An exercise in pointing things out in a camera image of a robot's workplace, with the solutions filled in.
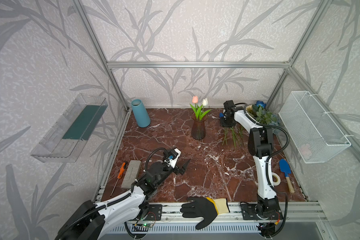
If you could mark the white tape roll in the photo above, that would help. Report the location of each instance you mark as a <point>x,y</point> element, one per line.
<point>276,179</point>

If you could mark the black and yellow work glove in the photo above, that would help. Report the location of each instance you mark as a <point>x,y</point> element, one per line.
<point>205,208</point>

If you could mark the orange handled screwdriver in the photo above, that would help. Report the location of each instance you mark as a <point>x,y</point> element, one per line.
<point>120,174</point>

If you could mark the pink tulip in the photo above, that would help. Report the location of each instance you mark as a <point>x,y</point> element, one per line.
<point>194,105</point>

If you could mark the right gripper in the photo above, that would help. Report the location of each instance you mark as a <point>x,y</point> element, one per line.
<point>225,119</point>

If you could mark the clear acrylic wall shelf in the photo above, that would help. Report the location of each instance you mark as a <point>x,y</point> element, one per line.
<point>67,138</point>

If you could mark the pink glass vase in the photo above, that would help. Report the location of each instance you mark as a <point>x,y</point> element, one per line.
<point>198,131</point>

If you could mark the pink object in basket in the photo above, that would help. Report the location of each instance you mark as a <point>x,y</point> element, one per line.
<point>305,151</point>

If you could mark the white wire basket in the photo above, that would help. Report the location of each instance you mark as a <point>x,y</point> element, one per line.
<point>308,123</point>

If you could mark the teal ceramic vase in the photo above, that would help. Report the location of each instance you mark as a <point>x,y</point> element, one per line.
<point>140,113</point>

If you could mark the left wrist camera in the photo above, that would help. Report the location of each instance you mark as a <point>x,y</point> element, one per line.
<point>172,158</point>

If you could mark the grey sharpening stone block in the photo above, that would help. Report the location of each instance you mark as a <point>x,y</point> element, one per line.
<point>131,174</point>

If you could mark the blue green flower bouquet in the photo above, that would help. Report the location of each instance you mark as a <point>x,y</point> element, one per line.
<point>259,113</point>

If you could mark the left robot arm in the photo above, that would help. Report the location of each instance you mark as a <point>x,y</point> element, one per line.
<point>92,221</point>

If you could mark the blue tulip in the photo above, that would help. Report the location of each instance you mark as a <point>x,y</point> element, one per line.
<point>225,132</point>

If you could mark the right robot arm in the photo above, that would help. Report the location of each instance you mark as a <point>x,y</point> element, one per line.
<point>261,147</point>

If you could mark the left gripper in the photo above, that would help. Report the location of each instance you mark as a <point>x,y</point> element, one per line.
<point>177,168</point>

